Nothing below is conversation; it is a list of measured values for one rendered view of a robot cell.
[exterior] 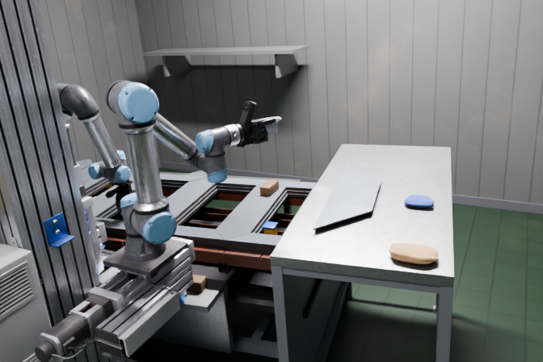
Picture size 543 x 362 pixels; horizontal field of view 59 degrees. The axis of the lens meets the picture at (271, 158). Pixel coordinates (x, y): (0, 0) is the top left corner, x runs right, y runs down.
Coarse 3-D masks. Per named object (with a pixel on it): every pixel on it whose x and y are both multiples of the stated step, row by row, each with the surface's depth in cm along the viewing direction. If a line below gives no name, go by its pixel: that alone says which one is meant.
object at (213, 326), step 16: (224, 304) 220; (176, 320) 233; (192, 320) 230; (208, 320) 226; (224, 320) 223; (160, 336) 241; (176, 336) 237; (192, 336) 233; (208, 336) 230; (224, 336) 226
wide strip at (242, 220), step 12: (252, 192) 268; (276, 192) 266; (240, 204) 254; (252, 204) 253; (264, 204) 251; (228, 216) 242; (240, 216) 241; (252, 216) 239; (228, 228) 229; (240, 228) 228; (252, 228) 227
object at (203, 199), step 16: (208, 192) 278; (240, 192) 282; (288, 192) 272; (304, 192) 269; (112, 208) 266; (192, 208) 260; (272, 208) 250; (192, 240) 224; (208, 240) 221; (224, 240) 218
